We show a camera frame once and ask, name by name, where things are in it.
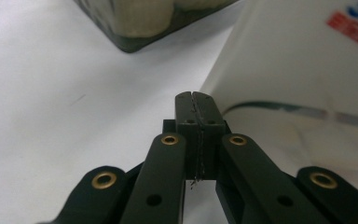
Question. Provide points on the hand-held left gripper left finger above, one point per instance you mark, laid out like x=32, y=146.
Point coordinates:
x=188, y=149

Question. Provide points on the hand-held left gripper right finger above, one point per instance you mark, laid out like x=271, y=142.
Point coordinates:
x=209, y=149

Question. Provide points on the white bottle with blue cap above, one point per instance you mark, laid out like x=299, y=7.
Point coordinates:
x=276, y=56

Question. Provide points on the grey rectangular storage box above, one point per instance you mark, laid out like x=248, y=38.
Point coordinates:
x=130, y=45

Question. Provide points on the pale blue table mat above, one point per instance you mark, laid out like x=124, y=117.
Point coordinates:
x=43, y=93

